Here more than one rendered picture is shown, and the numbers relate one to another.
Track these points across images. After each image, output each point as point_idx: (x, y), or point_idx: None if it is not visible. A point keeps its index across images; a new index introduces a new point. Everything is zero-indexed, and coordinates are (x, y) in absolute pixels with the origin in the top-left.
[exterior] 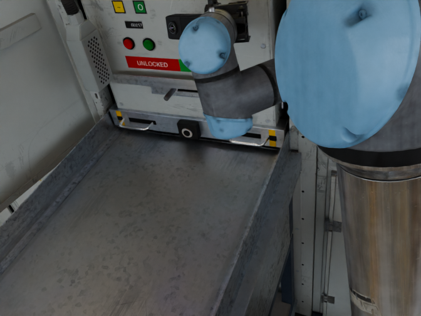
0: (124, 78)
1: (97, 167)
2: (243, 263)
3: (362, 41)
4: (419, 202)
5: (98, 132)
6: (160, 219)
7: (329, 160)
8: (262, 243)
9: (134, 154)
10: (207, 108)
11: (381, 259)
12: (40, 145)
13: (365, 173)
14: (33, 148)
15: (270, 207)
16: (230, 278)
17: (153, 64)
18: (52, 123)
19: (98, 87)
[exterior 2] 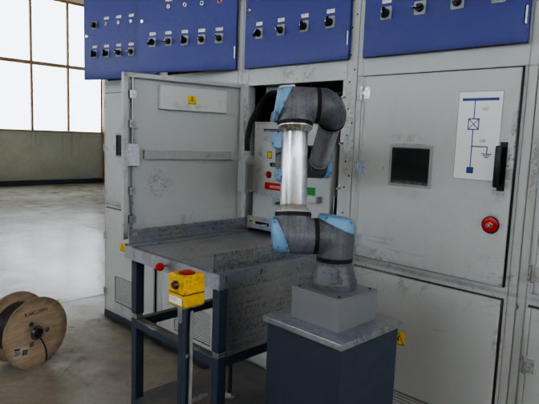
0: (260, 191)
1: (226, 235)
2: (273, 255)
3: (278, 92)
4: (293, 138)
5: (235, 223)
6: (245, 248)
7: (354, 256)
8: (289, 259)
9: (249, 236)
10: (276, 165)
11: (284, 157)
12: (202, 217)
13: (282, 129)
14: (198, 216)
15: (304, 255)
16: (261, 246)
17: (277, 187)
18: (214, 210)
19: (244, 189)
